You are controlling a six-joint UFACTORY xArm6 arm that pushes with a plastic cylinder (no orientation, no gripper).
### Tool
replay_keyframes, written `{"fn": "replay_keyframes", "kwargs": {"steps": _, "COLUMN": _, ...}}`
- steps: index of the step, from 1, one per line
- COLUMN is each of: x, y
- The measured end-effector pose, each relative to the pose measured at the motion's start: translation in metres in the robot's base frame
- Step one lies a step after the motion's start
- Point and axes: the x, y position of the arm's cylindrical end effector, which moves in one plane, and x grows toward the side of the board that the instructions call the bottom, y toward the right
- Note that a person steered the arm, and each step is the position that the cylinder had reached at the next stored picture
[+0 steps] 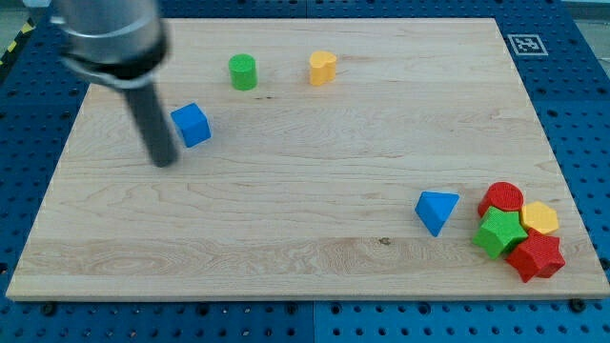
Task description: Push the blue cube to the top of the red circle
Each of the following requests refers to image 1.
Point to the blue cube block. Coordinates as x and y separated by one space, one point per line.
192 125

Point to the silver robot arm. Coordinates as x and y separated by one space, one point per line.
114 43

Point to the wooden board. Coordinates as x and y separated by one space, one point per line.
306 192

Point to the yellow heart block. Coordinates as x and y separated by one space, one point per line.
322 67

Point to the green cylinder block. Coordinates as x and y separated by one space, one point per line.
242 68

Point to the blue triangle block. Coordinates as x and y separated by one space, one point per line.
434 209

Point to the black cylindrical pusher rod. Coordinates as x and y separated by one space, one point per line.
151 124

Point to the red cylinder block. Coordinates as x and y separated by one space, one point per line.
502 195

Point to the green star block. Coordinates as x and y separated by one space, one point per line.
499 232

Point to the yellow hexagon block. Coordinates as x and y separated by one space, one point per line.
539 217

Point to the red star block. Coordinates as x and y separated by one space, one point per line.
538 256

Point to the white fiducial marker tag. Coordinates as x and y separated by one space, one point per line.
525 44

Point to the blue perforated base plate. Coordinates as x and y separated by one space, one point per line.
569 89

